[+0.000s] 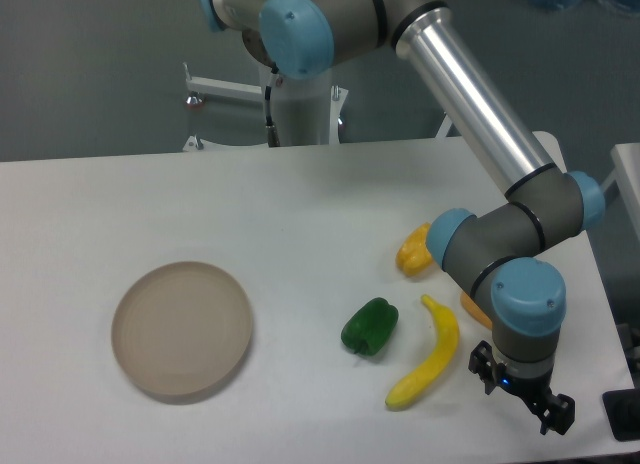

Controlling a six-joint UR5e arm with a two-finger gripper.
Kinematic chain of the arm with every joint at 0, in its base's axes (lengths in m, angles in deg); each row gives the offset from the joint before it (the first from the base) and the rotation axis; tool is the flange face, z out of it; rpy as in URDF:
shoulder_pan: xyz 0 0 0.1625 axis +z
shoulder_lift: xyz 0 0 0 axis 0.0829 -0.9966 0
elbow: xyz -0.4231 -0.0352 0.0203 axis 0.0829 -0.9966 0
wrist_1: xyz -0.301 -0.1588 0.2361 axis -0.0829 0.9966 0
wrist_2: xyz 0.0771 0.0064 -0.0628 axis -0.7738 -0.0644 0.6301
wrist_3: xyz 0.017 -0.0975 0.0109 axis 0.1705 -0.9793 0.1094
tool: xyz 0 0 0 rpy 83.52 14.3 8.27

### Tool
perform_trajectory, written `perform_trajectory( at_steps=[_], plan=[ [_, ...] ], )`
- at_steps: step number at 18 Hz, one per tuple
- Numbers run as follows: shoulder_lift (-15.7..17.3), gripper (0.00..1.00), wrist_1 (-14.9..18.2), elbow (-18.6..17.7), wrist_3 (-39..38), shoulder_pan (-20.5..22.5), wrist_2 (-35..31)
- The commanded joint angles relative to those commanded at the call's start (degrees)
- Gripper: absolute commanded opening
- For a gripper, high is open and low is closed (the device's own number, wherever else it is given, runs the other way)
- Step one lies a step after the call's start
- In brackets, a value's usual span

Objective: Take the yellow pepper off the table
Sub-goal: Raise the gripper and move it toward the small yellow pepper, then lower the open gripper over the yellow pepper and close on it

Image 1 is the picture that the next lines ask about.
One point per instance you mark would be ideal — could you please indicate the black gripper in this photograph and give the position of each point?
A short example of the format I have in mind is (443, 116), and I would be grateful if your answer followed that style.
(529, 381)

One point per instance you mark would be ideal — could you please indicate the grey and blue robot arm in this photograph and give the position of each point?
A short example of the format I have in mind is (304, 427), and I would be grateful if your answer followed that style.
(493, 258)

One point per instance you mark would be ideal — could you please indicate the green bell pepper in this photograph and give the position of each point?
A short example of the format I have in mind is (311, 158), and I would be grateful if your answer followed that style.
(370, 328)

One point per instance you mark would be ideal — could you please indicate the yellow bell pepper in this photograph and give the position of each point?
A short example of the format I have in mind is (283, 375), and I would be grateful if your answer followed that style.
(413, 257)

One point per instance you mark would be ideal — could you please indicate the orange vegetable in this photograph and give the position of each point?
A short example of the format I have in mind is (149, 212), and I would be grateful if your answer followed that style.
(475, 311)

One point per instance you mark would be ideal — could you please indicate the black device at right edge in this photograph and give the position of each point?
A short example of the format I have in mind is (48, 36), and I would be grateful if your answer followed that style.
(622, 409)

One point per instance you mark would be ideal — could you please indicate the yellow banana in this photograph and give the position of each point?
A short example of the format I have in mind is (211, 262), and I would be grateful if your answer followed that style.
(413, 385)

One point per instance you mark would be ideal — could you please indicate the beige round plate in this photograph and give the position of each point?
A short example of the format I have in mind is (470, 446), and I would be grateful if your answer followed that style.
(181, 330)

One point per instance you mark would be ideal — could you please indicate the white robot stand frame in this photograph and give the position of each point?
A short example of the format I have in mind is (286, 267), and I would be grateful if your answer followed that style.
(293, 112)

